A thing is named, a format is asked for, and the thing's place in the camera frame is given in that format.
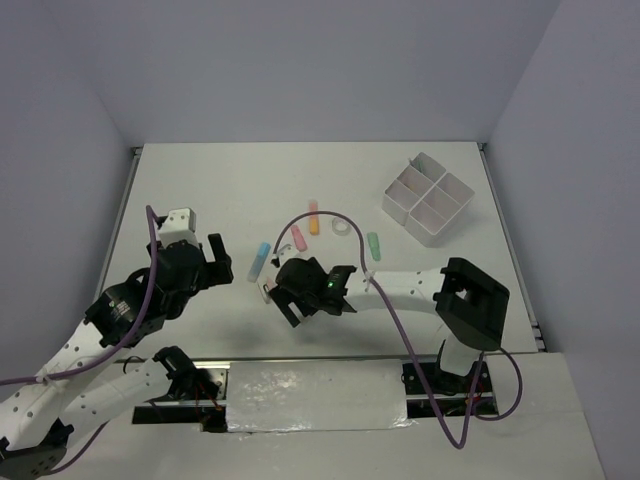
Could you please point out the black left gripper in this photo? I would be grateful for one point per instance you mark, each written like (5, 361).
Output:
(218, 271)

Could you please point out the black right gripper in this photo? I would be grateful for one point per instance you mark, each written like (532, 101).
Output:
(283, 297)

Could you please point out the light blue highlighter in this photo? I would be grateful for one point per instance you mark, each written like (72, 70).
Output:
(258, 262)

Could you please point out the clear tape roll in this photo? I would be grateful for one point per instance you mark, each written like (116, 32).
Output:
(340, 226)

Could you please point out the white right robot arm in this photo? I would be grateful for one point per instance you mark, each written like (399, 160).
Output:
(471, 304)

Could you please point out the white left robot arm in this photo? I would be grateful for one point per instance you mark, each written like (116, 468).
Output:
(58, 406)

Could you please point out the orange pink highlighter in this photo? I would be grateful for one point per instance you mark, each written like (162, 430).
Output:
(314, 224)

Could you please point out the silver foil panel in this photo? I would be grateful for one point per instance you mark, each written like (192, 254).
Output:
(341, 395)

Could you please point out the clear compartment organizer box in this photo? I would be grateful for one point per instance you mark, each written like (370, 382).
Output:
(426, 199)

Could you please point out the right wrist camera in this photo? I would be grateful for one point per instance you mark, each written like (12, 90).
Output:
(283, 254)

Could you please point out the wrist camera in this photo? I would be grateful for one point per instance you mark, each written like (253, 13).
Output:
(283, 254)
(179, 225)

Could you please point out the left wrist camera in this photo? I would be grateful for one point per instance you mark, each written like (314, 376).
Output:
(179, 225)

